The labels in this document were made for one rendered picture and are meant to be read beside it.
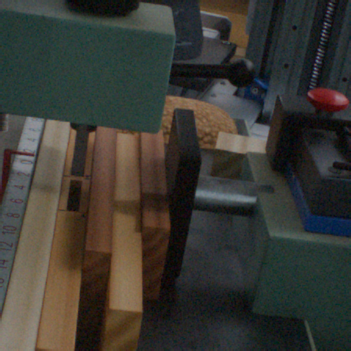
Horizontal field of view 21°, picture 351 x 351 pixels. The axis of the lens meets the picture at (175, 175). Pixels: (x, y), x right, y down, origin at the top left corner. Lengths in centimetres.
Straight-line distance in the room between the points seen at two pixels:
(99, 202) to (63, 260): 6
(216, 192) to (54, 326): 19
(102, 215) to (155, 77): 9
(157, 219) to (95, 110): 8
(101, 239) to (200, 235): 16
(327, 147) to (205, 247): 12
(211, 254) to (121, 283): 16
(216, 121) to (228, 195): 24
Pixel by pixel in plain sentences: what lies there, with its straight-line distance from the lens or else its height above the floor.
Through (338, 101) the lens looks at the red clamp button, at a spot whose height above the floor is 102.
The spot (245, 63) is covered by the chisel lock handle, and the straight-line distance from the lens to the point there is 64.
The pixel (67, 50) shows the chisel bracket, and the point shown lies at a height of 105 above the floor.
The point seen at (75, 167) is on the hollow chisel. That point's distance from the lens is 66.
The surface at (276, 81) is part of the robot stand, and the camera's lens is 148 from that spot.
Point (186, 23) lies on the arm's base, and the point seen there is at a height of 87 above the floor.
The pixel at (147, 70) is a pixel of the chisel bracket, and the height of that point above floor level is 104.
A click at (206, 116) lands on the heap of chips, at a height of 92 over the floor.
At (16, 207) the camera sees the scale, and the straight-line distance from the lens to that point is 60.
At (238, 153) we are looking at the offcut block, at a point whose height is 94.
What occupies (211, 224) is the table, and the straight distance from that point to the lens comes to 74.
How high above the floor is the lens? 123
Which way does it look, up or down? 24 degrees down
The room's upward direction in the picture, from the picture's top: 10 degrees clockwise
